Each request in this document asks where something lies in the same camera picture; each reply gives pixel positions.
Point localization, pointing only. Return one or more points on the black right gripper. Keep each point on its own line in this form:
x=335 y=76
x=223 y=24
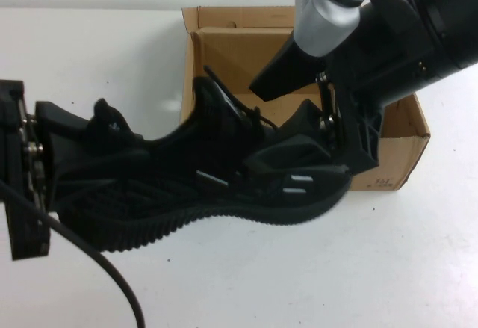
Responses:
x=384 y=55

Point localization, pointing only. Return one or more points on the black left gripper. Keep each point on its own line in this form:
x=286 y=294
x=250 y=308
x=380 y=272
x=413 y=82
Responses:
x=18 y=156

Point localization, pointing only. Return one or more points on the black knit sneaker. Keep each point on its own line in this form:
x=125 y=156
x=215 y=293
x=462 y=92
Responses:
x=149 y=193

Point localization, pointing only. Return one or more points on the brown cardboard shoe box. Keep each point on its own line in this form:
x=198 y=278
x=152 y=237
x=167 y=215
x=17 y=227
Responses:
x=239 y=48

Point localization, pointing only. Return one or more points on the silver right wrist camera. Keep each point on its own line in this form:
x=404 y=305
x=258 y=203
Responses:
x=317 y=18

